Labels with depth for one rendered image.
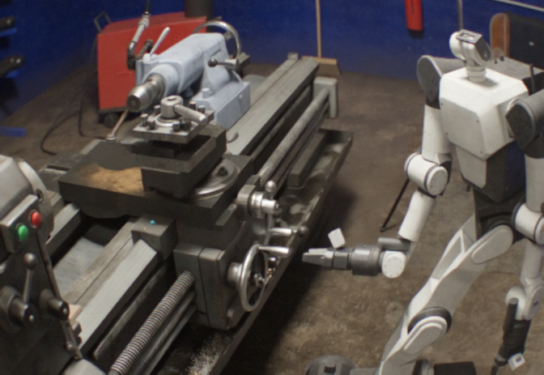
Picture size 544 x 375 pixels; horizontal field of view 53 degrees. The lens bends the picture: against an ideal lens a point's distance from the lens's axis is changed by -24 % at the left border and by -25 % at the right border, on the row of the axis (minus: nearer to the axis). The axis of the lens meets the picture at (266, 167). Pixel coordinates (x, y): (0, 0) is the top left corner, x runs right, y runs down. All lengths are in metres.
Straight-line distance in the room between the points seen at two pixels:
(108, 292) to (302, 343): 1.26
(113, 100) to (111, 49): 0.41
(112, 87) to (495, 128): 3.82
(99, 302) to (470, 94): 1.03
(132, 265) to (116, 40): 3.21
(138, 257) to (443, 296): 0.84
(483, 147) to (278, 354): 1.50
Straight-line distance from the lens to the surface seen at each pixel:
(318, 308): 2.92
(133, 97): 2.10
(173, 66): 2.26
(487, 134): 1.43
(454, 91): 1.52
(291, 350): 2.67
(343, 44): 5.90
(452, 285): 1.74
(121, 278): 1.68
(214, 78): 2.44
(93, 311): 1.57
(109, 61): 4.83
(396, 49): 5.81
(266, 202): 1.90
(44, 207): 1.49
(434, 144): 1.71
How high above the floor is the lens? 1.78
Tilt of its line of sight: 25 degrees down
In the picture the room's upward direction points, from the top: 2 degrees counter-clockwise
